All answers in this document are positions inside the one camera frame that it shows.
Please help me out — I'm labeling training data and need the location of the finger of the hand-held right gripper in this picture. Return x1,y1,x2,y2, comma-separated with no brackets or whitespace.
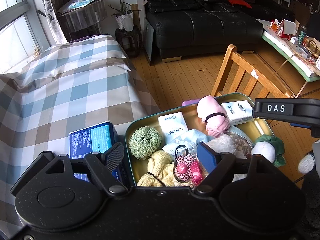
252,98,320,124

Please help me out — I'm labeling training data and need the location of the thick white tissue packet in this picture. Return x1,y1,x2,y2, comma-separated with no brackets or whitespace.
220,100,254,126

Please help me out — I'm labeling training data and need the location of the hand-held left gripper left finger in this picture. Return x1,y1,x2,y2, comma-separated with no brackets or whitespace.
42,142,128,197

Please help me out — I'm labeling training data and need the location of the patterned curtain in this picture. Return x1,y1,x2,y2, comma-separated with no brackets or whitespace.
40,0,68,44

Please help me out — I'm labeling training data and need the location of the white card box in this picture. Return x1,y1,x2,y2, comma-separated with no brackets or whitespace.
277,19,297,38

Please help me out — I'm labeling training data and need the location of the black and white fuzzy cloth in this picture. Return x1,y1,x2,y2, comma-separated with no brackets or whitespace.
297,142,320,175

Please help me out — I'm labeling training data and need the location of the pink leopard print pouch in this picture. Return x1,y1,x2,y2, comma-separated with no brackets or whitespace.
174,145,204,184

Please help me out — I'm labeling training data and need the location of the green and white plush toy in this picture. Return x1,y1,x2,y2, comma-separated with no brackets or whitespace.
251,134,286,167

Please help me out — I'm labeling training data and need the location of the white bottle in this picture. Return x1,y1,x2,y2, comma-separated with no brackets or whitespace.
124,12,134,32

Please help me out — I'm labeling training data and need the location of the side table with cloth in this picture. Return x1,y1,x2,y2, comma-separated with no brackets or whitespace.
56,0,112,34

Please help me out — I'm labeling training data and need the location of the leaning glass panel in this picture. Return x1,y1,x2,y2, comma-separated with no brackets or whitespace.
143,17,154,65

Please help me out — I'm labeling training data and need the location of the green edged table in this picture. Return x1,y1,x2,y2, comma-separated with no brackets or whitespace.
261,19,320,98

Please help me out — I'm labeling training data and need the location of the black leather sofa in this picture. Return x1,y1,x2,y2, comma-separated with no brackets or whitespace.
145,0,295,63

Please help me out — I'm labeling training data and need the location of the checked blanket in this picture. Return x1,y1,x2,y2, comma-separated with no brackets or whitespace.
0,34,160,230

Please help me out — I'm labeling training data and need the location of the round dark stool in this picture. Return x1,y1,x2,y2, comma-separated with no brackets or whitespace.
115,26,142,58

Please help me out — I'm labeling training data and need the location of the pink cloth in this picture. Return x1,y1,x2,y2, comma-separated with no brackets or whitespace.
197,95,230,138

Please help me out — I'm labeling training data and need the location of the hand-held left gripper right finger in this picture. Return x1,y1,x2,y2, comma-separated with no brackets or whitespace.
194,142,280,197

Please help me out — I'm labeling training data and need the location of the wooden chair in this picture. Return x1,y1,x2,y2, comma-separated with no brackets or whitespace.
211,44,294,99

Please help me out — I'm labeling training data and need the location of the window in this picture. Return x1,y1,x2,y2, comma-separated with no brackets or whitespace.
0,0,48,75

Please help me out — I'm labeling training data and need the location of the teal and gold tin tray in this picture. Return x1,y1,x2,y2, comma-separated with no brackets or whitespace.
124,92,275,188

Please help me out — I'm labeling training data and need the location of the blue tissue pack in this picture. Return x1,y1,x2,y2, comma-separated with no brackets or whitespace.
69,121,130,188

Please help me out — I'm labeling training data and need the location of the yellow knitted cloth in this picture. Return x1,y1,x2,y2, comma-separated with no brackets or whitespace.
137,150,190,187

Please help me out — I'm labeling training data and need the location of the potted plant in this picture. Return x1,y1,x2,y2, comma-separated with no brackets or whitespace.
109,0,142,30

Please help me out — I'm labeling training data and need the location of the red cushion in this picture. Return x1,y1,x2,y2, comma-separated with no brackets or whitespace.
222,0,252,8

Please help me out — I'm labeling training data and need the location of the wood chip sachet bag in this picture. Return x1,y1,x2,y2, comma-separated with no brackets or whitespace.
225,126,254,159

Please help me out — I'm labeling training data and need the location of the green scrubber ball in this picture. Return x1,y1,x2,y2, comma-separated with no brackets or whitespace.
129,126,163,160

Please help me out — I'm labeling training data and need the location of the wicker basket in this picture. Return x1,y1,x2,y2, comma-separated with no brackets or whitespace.
305,37,320,58

